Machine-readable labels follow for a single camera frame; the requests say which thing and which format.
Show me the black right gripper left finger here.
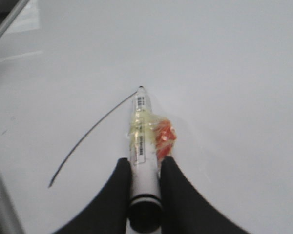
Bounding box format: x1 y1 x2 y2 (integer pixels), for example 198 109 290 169
55 158 131 234

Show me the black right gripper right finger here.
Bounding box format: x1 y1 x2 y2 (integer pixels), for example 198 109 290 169
160 156 248 234

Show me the white black whiteboard marker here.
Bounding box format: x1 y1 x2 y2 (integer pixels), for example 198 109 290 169
128 86 163 234

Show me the red magnet taped to marker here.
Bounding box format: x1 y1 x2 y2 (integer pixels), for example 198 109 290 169
153 118 177 164

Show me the white whiteboard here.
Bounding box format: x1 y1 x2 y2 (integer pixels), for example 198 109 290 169
0 0 293 234

